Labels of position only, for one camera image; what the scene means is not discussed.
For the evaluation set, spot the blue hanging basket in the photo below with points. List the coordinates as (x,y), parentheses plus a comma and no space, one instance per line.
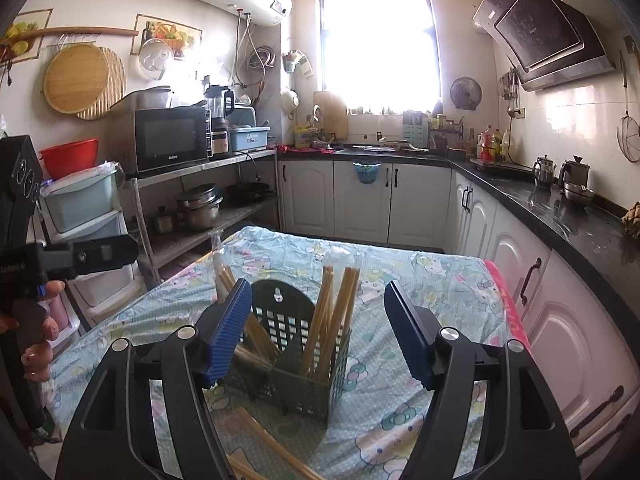
(366,172)

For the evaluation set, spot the red plastic basin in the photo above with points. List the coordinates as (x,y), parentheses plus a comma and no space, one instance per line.
(70,152)

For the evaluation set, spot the fruit wall poster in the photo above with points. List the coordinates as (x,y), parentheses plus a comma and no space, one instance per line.
(25,35)
(170,32)

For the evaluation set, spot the stacked steel pots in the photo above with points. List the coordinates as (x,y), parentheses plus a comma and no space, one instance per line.
(200,207)

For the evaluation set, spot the black kitchen countertop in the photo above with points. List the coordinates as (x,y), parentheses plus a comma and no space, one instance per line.
(575,225)

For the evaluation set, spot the steel kettle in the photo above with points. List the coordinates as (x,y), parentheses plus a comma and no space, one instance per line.
(575,175)
(544,172)

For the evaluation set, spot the metal shelf rack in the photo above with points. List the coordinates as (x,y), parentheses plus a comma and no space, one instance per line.
(200,165)

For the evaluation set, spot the round bamboo board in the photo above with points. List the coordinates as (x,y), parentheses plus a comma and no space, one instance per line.
(75,77)

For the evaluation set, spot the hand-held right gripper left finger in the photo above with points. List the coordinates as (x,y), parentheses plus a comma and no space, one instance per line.
(232,330)

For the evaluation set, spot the black microwave oven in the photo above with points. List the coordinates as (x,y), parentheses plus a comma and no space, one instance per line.
(170,140)

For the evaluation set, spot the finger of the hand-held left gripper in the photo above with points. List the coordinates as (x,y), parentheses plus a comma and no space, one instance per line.
(95,255)

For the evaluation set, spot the white kitchen cabinets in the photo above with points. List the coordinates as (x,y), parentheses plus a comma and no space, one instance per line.
(310,195)

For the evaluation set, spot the round woven bamboo mat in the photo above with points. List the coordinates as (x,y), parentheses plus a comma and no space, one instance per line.
(116,90)

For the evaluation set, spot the green plastic chopstick basket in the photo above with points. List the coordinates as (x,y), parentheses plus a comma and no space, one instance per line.
(295,390)

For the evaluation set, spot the blender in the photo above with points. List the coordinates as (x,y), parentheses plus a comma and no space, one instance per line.
(220,105)

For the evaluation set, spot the range hood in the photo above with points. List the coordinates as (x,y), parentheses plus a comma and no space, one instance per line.
(540,30)

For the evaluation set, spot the red blanket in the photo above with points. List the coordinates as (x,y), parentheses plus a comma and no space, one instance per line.
(507,300)

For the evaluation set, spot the long wooden rolling pin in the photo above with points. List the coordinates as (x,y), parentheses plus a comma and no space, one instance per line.
(75,32)

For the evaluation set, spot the condiment bottles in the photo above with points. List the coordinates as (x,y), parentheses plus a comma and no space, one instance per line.
(492,147)

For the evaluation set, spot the small steel pot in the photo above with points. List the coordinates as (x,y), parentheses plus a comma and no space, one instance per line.
(163,220)

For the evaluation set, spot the round lid on wall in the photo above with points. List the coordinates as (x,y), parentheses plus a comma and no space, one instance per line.
(466,92)

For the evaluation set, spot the green cutlery holder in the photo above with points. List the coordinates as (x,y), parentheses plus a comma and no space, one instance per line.
(415,130)

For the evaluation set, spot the cartoon printed tablecloth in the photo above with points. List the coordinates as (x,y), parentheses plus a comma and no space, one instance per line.
(400,435)

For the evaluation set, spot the blue dish box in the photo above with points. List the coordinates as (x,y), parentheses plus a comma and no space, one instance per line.
(250,139)

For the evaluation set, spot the black wok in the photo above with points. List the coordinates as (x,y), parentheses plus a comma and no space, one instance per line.
(250,191)

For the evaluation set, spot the wooden cutting board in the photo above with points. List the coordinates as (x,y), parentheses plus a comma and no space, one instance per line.
(332,112)

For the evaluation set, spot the plastic storage drawer unit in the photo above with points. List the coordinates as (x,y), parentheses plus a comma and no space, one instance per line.
(85,200)

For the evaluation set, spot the person's left hand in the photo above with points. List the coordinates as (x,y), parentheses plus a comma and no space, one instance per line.
(37,355)

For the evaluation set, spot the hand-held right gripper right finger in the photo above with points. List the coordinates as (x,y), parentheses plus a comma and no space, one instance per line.
(407,330)

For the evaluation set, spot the window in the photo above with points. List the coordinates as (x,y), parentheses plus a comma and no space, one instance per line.
(380,45)

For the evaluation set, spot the pile of chopsticks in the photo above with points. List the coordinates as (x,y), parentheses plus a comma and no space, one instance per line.
(277,442)

